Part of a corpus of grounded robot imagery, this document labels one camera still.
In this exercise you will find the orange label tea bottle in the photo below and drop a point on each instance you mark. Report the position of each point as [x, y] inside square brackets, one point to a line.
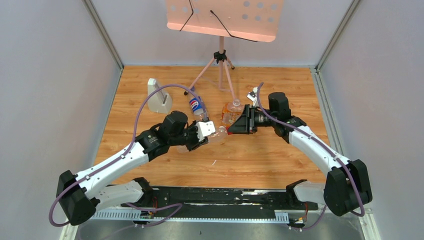
[230, 112]

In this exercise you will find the blue label pepsi bottle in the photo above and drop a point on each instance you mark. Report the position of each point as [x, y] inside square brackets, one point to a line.
[197, 106]

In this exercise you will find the white wedge stand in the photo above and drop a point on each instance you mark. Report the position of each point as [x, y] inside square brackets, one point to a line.
[161, 102]

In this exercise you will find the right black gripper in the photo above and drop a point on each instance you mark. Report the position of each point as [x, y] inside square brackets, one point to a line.
[245, 124]

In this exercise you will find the red cap water bottle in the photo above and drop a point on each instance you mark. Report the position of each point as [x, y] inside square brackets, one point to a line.
[216, 137]

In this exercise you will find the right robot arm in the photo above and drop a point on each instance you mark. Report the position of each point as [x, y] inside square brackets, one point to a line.
[347, 186]

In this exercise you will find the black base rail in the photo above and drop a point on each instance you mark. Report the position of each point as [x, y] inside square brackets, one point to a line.
[222, 203]

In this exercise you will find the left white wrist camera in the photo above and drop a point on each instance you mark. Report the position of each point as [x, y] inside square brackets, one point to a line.
[204, 129]

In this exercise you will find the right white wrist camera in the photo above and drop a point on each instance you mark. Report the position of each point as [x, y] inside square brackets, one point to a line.
[253, 96]

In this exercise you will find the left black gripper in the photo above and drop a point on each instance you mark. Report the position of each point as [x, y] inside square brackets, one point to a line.
[193, 140]

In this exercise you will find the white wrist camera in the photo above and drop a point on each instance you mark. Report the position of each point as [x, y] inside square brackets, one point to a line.
[204, 129]
[253, 96]

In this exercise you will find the pink music stand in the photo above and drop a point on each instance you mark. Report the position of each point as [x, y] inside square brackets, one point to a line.
[249, 20]

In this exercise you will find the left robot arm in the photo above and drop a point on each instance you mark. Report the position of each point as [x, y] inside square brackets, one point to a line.
[80, 195]

